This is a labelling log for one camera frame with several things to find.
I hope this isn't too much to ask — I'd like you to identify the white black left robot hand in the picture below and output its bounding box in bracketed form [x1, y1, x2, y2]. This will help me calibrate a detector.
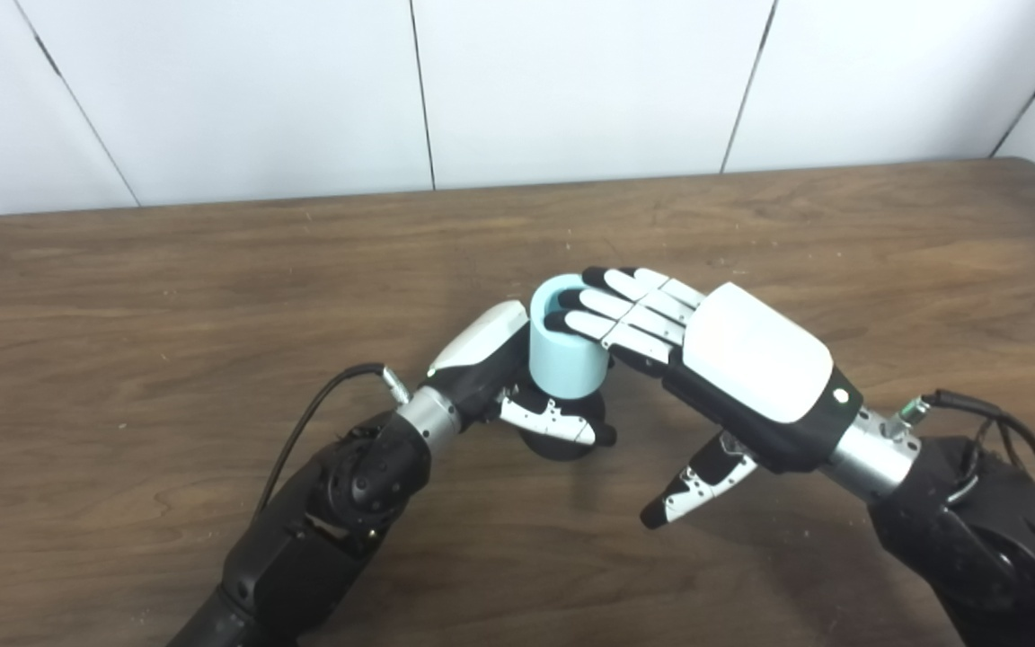
[423, 300, 617, 448]

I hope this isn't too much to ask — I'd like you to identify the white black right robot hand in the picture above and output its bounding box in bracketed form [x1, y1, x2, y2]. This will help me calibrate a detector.
[543, 265, 864, 530]

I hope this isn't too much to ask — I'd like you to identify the light-blue hose piece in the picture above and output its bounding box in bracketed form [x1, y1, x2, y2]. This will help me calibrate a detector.
[528, 276, 613, 401]

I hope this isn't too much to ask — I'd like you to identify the black flared nozzle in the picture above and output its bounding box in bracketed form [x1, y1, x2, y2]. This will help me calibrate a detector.
[504, 386, 615, 463]

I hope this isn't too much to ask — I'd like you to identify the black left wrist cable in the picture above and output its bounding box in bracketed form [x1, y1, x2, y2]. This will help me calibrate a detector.
[252, 362, 412, 513]

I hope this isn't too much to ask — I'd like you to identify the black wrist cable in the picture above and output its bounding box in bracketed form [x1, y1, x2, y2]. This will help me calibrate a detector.
[252, 362, 412, 513]
[897, 389, 1035, 500]

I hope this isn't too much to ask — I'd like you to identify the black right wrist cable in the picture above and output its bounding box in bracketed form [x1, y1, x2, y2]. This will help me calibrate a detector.
[897, 389, 1035, 500]

